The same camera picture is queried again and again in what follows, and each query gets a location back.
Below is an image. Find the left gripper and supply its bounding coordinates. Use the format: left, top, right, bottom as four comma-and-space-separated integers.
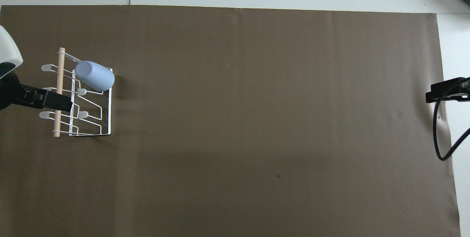
0, 73, 43, 111

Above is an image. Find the light blue cup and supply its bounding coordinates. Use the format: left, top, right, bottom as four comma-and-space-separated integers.
75, 61, 115, 92

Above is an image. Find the white wire cup holder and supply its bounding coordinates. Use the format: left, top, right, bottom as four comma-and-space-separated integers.
41, 47, 112, 138

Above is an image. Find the black cable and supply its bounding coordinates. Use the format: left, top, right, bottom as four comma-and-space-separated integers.
433, 77, 470, 161

